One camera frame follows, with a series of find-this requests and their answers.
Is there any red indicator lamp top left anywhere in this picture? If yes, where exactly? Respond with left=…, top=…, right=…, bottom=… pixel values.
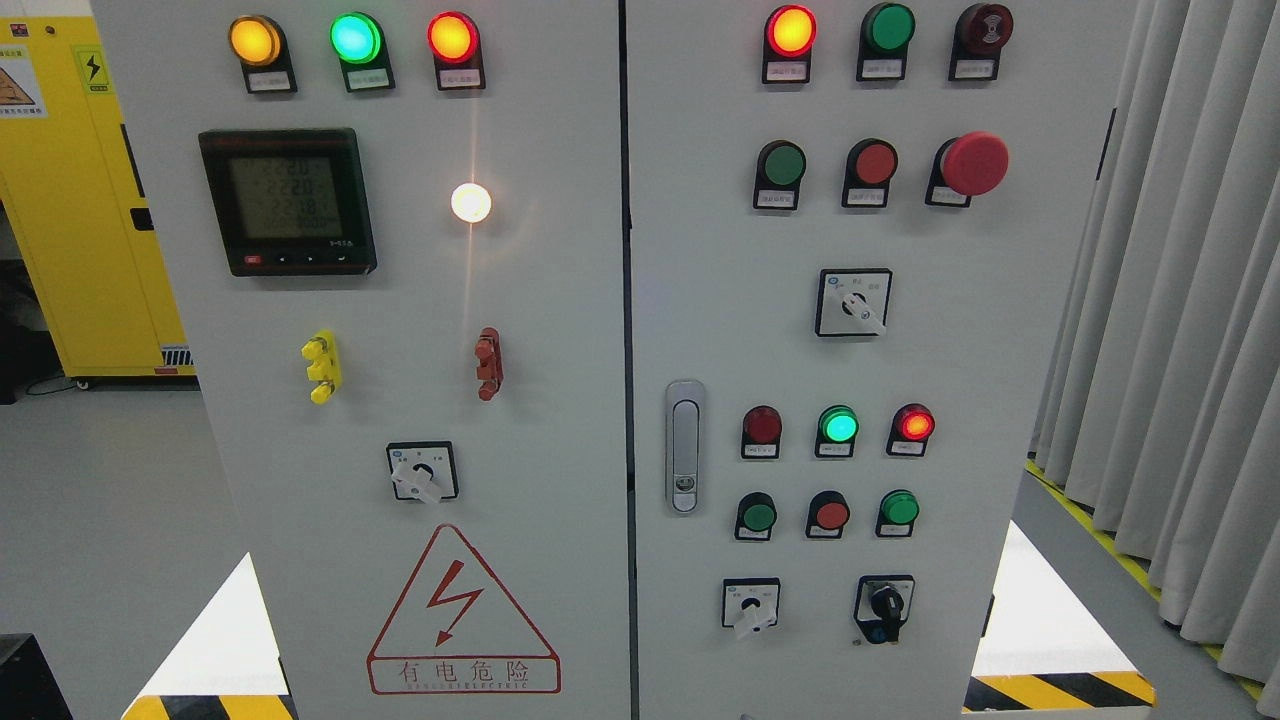
left=426, top=10, right=486, bottom=91

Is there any black box bottom left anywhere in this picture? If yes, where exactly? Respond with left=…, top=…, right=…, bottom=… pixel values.
left=1, top=633, right=72, bottom=719

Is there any red push button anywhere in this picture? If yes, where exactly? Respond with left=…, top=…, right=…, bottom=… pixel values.
left=805, top=489, right=850, bottom=541
left=841, top=138, right=899, bottom=209

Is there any yellow safety cabinet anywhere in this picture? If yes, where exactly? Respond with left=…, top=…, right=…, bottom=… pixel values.
left=1, top=3, right=195, bottom=386

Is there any black digital power meter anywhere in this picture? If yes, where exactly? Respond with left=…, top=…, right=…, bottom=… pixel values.
left=198, top=127, right=378, bottom=277

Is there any upper right rotary selector switch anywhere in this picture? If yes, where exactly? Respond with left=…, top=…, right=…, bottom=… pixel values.
left=814, top=268, right=893, bottom=340

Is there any lower green push button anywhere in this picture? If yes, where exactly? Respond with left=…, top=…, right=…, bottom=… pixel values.
left=733, top=491, right=777, bottom=542

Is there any upper red push button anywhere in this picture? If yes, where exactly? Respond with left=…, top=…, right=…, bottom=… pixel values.
left=841, top=138, right=899, bottom=209

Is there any silver door latch handle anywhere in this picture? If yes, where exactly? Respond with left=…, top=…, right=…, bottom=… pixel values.
left=666, top=379, right=707, bottom=514

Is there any green unlit lamp top right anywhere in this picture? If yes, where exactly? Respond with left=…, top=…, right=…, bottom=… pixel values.
left=855, top=3, right=916, bottom=82

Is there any green lamp lower right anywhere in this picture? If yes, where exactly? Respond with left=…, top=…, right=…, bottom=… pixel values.
left=876, top=489, right=922, bottom=538

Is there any upper green push button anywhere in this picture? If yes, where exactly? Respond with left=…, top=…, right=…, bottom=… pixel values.
left=751, top=140, right=806, bottom=211

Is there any red terminal connector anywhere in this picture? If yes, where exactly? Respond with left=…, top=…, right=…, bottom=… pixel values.
left=474, top=327, right=504, bottom=402

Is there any red electric hazard warning sticker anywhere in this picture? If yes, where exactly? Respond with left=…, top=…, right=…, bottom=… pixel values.
left=366, top=524, right=562, bottom=696

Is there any black key selector switch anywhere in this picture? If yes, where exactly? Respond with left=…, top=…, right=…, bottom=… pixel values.
left=852, top=574, right=915, bottom=644

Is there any green indicator lamp top left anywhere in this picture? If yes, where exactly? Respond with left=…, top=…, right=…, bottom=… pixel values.
left=329, top=12, right=396, bottom=94

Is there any lower red push button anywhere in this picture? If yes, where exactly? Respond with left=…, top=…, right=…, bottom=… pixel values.
left=805, top=489, right=850, bottom=541

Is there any red lit indicator lamp middle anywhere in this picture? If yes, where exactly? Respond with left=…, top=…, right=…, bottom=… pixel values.
left=884, top=404, right=936, bottom=457

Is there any green push button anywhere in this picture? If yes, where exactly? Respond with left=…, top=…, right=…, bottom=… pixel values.
left=733, top=491, right=777, bottom=542
left=751, top=140, right=806, bottom=211

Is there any left door rotary selector switch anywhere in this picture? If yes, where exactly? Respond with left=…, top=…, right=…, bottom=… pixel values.
left=385, top=441, right=460, bottom=503

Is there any grey cabinet door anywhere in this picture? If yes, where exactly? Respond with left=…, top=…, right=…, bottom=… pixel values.
left=625, top=1, right=1138, bottom=719
left=92, top=1, right=632, bottom=719

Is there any lower white rotary selector switch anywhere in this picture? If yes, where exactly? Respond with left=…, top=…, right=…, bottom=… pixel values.
left=721, top=577, right=782, bottom=641

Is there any grey curtain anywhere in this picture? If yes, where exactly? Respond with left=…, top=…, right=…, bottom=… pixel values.
left=1033, top=1, right=1279, bottom=717

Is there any yellow indicator lamp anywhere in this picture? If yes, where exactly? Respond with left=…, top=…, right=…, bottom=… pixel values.
left=228, top=15, right=298, bottom=95

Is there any dark red indicator lamp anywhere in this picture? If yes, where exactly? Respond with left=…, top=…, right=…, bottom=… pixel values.
left=740, top=405, right=783, bottom=460

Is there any red lit lamp top right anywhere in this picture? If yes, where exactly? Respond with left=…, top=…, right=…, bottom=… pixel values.
left=762, top=4, right=818, bottom=85

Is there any left grey cabinet door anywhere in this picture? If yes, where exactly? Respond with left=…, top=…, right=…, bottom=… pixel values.
left=92, top=1, right=632, bottom=719

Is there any green lit indicator lamp middle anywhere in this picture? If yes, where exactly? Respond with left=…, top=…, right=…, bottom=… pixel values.
left=814, top=404, right=860, bottom=459

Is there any red emergency stop mushroom button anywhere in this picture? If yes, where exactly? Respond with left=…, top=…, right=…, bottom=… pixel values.
left=924, top=131, right=1010, bottom=208

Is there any yellow terminal connector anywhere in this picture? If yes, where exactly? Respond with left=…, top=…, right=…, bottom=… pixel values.
left=300, top=329, right=343, bottom=405

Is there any right grey cabinet door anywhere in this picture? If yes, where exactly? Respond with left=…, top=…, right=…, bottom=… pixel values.
left=625, top=1, right=1138, bottom=719

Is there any white lit indicator lamp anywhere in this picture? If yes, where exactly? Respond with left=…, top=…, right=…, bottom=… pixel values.
left=451, top=182, right=493, bottom=224

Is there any dark red buzzer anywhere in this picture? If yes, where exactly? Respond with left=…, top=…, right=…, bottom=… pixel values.
left=948, top=3, right=1014, bottom=82

